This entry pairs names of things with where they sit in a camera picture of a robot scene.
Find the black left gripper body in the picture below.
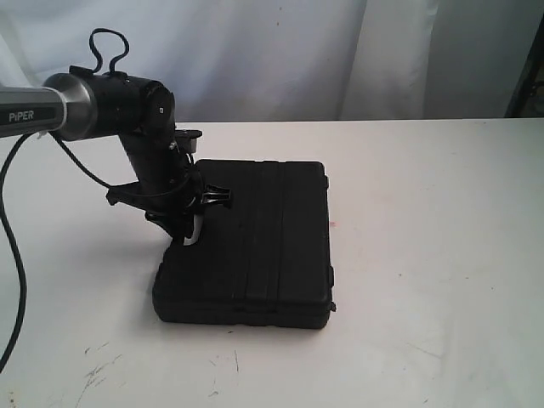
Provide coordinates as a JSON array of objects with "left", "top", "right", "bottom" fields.
[{"left": 105, "top": 152, "right": 235, "bottom": 226}]

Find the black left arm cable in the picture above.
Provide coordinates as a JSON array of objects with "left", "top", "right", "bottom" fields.
[{"left": 0, "top": 28, "right": 201, "bottom": 362}]

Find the black plastic carry case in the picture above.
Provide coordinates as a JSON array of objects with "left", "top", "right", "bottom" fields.
[{"left": 152, "top": 160, "right": 336, "bottom": 329}]

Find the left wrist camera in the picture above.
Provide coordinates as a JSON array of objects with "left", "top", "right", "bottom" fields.
[{"left": 174, "top": 129, "right": 203, "bottom": 154}]

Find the black metal stand pole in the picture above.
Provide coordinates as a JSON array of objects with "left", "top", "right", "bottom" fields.
[{"left": 505, "top": 19, "right": 543, "bottom": 118}]

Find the white backdrop curtain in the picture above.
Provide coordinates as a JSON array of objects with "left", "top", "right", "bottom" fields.
[{"left": 1, "top": 1, "right": 543, "bottom": 122}]

